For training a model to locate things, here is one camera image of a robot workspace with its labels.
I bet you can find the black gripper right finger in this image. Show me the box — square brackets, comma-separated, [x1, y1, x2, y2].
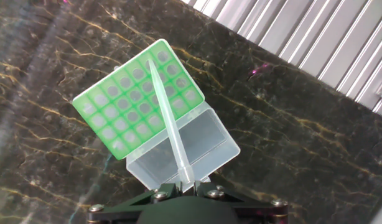
[195, 182, 288, 224]

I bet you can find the green pipette tip holder box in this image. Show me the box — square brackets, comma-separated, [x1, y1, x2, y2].
[72, 38, 241, 193]

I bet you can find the large translucent pipette tip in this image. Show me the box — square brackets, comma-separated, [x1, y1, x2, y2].
[147, 58, 195, 185]

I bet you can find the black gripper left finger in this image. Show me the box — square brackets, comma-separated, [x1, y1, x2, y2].
[87, 182, 182, 224]

